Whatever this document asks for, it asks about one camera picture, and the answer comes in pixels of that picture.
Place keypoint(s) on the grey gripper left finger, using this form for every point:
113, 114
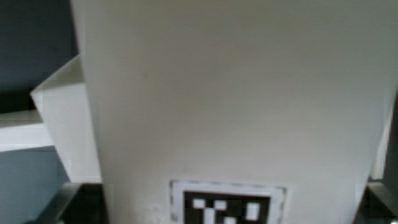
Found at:
77, 206

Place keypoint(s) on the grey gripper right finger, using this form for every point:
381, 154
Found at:
379, 205

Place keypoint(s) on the white cabinet body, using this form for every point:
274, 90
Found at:
56, 125

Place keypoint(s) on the white cabinet top block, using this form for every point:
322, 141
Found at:
240, 88

